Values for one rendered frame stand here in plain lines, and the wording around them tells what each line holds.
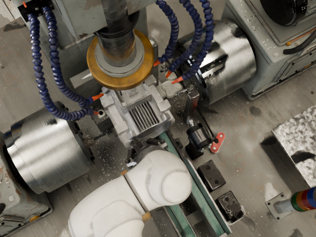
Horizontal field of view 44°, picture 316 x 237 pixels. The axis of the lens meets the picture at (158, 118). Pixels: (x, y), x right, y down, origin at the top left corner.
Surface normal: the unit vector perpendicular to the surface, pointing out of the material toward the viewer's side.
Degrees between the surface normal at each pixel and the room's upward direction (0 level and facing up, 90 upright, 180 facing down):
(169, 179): 16
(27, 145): 2
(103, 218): 11
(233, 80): 62
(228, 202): 0
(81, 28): 90
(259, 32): 0
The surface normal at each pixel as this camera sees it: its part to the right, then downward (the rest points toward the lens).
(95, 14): 0.49, 0.83
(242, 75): 0.43, 0.60
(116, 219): 0.01, -0.47
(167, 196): 0.19, 0.24
